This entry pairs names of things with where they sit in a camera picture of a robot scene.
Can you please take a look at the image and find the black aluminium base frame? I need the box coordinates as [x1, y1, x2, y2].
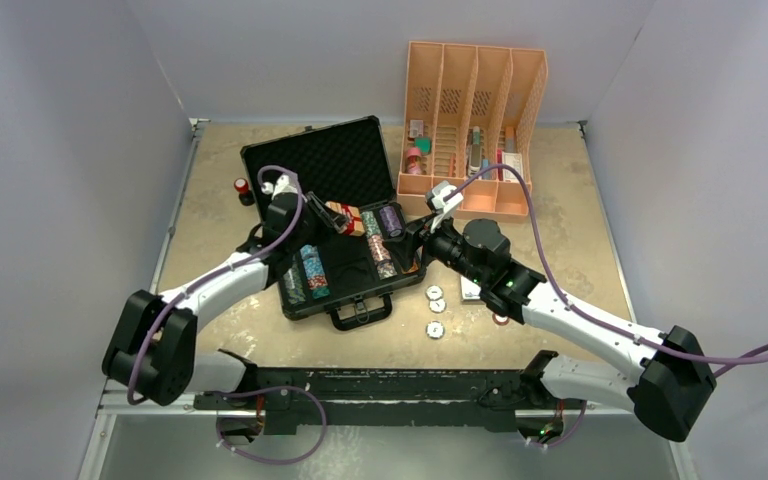
[194, 350, 596, 435]

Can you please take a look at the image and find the blue red green chip row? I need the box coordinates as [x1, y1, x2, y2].
[303, 257, 331, 299]

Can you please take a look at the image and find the black poker case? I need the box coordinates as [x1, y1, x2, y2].
[240, 116, 425, 331]

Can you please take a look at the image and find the dark green 50 chip stack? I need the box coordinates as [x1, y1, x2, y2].
[283, 267, 303, 290]

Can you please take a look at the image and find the pink brown chip row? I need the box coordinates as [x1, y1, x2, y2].
[367, 234, 397, 280]

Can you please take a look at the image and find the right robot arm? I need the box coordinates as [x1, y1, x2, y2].
[383, 217, 717, 442]

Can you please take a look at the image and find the pink tape roll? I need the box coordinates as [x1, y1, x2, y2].
[404, 146, 423, 175]

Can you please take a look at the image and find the red playing card deck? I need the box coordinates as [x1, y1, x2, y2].
[325, 201, 366, 237]

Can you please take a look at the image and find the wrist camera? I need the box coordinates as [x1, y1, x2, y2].
[425, 181, 464, 233]
[261, 177, 299, 212]

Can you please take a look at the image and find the white blue 10 chip stack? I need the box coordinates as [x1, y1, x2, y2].
[300, 245, 321, 263]

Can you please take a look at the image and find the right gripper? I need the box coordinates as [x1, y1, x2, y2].
[383, 210, 488, 287]

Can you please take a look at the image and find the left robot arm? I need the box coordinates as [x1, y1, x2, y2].
[101, 193, 349, 406]

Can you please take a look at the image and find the orange desk organizer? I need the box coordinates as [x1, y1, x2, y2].
[396, 41, 548, 222]

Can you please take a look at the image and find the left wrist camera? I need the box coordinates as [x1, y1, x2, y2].
[261, 177, 299, 212]

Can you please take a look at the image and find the blue playing card deck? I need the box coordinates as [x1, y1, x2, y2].
[460, 277, 481, 302]

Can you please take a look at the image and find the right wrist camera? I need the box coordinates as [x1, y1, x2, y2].
[425, 181, 464, 233]

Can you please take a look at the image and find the red black small bottle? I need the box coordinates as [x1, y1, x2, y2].
[233, 178, 255, 206]

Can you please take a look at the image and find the red white poker chip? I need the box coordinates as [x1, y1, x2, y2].
[492, 314, 509, 326]

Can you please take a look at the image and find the green white chip row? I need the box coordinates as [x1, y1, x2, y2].
[361, 211, 383, 240]

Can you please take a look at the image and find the purple chip row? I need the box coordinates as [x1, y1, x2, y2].
[379, 205, 403, 238]

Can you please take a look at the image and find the white red box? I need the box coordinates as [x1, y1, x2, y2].
[497, 150, 524, 183]

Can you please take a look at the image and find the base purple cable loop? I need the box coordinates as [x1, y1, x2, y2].
[214, 384, 331, 466]

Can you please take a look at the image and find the navy orange chip row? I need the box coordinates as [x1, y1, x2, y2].
[402, 260, 420, 275]

